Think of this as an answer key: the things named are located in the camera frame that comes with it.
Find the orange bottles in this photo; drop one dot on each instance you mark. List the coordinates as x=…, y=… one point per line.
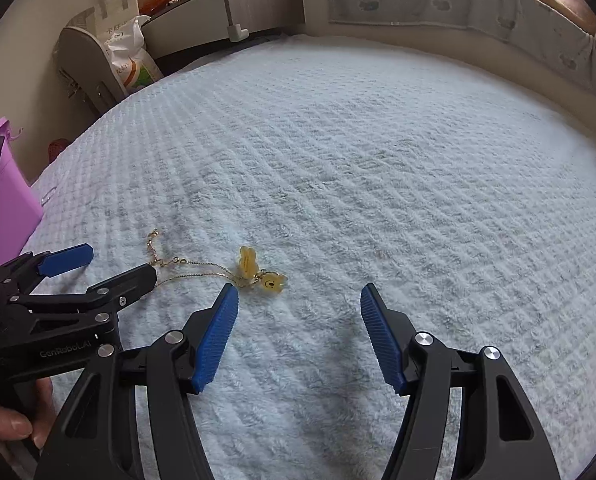
x=153, y=0

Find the red mesh item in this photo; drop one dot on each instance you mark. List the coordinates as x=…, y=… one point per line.
x=59, y=150

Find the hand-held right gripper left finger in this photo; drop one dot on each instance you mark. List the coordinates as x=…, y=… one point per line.
x=218, y=340

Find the white plastic sack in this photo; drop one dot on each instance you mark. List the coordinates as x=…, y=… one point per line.
x=133, y=60

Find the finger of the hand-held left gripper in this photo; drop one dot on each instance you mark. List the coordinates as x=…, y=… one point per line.
x=68, y=259
x=128, y=282

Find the grey chair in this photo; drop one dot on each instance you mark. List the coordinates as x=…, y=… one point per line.
x=88, y=65

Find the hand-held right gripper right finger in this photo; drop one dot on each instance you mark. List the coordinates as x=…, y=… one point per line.
x=382, y=340

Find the grey bedside cabinet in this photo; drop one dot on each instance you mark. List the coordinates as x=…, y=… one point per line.
x=258, y=10

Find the purple plastic box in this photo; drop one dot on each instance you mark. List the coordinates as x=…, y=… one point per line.
x=13, y=210

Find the patterned wall cloth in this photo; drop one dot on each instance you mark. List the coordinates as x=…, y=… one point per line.
x=452, y=0

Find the person's left hand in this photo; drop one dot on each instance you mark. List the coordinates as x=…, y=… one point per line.
x=8, y=422

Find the white paper bag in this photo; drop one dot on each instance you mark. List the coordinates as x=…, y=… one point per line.
x=115, y=7

